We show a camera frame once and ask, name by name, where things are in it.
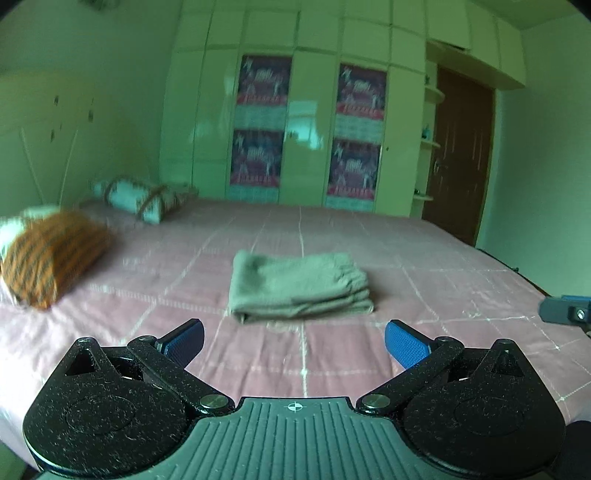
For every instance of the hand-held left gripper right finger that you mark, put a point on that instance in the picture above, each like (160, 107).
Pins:
(406, 344)

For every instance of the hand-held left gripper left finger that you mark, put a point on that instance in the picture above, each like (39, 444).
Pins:
(184, 344)

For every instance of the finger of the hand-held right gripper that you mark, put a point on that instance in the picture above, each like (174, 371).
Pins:
(561, 311)

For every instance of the pink checked bed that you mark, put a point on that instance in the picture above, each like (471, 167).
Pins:
(415, 295)

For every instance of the white heart-patterned pillow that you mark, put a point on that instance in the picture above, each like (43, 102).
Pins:
(134, 196)

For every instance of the pink flat pillow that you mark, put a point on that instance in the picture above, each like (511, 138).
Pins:
(104, 210)

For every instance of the orange striped pillow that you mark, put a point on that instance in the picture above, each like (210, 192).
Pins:
(51, 258)

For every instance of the dark brown door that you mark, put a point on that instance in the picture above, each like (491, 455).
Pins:
(461, 161)

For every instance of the white corner shelves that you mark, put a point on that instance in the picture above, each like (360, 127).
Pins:
(429, 143)

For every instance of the white headboard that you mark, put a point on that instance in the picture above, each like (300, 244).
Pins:
(69, 138)

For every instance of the white wardrobe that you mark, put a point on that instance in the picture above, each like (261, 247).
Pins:
(309, 92)

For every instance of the wall poster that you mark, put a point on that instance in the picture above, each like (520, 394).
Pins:
(264, 90)
(256, 166)
(353, 173)
(361, 99)

